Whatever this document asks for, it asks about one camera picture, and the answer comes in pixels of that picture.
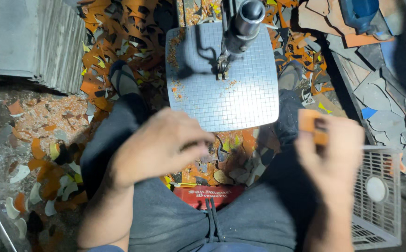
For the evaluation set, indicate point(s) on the person's right hand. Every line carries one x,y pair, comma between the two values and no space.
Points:
335,161

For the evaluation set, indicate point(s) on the person's left hand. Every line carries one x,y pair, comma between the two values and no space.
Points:
154,147

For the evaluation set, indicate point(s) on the person's left fingers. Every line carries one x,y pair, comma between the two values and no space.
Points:
199,145

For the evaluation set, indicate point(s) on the person's right fingers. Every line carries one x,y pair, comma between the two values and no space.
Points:
321,126

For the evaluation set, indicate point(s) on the orange rubber cutout piece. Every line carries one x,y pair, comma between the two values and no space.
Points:
307,120

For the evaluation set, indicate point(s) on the yellow scrap piece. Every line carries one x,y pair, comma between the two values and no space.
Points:
324,107

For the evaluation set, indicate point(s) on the blue scrap piece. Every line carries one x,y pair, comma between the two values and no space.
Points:
368,112

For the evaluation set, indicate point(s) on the person's right leg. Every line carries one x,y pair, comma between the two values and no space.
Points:
286,164

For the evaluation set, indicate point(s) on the person's leg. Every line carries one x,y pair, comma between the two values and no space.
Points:
286,164
108,140

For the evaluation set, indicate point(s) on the red plastic crate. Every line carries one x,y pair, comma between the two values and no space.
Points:
203,196

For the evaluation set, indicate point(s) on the person's right foot in slipper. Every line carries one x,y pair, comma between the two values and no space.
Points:
289,77

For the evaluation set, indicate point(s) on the person's foot in slipper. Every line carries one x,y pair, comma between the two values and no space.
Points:
289,77
123,78

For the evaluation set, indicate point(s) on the grey gridded machine table plate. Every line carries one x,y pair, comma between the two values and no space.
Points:
245,101

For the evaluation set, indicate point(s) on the pile of grey sheet offcuts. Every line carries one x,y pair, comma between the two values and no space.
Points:
381,94

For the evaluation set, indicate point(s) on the grey shorts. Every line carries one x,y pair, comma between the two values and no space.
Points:
175,224

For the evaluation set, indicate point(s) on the person's left leg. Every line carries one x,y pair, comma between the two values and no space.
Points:
108,140

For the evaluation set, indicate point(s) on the white plastic crate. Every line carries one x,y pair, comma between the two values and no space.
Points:
376,210

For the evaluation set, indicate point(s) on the person's left foot in slipper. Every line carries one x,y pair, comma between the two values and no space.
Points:
123,78

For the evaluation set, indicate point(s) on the blue machine motor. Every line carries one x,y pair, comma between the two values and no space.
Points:
358,14

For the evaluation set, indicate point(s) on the metal cutting machine head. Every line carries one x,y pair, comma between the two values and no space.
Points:
241,31

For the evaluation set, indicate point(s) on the heap of orange grey scraps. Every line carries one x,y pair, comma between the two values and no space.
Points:
115,31

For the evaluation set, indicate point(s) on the stack of grey sheets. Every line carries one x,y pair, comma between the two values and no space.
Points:
24,38

